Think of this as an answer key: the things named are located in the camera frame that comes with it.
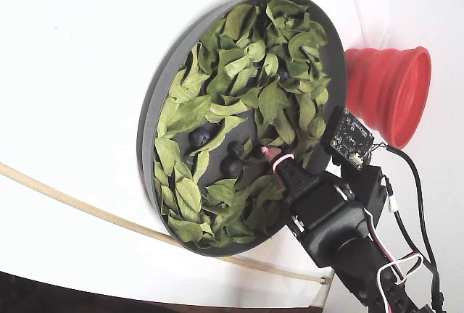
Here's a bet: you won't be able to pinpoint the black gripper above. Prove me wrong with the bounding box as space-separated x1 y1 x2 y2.
261 146 364 233

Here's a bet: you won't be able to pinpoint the dark round blueberry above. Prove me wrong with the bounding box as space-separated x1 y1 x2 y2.
220 156 245 178

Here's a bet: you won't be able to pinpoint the small blueberry with open crown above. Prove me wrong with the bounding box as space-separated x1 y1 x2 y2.
227 141 246 157

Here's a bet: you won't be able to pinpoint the large blueberry beside long leaf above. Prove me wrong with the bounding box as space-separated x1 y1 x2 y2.
188 128 212 148

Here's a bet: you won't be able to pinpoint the round grey shallow bowl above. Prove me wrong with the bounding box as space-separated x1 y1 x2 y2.
136 0 348 258

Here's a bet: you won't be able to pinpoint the pile of green leaves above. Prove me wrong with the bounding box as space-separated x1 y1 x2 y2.
154 0 331 249

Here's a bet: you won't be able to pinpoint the red collapsible silicone cup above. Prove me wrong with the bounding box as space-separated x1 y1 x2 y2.
344 46 433 149

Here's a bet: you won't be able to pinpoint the beige rubber tube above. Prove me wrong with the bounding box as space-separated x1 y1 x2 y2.
0 162 331 286

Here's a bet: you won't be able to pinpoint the bare camera circuit board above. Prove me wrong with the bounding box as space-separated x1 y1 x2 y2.
320 106 375 168

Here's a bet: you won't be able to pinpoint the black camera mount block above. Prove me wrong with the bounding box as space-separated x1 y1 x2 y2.
335 162 387 225

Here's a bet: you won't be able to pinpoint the white red black servo wires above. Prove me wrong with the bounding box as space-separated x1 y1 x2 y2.
361 206 426 287

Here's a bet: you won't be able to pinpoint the thin black cable white connector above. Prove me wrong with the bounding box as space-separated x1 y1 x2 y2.
381 174 436 274

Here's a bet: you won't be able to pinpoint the thick black camera cable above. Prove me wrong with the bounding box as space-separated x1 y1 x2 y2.
383 143 446 313

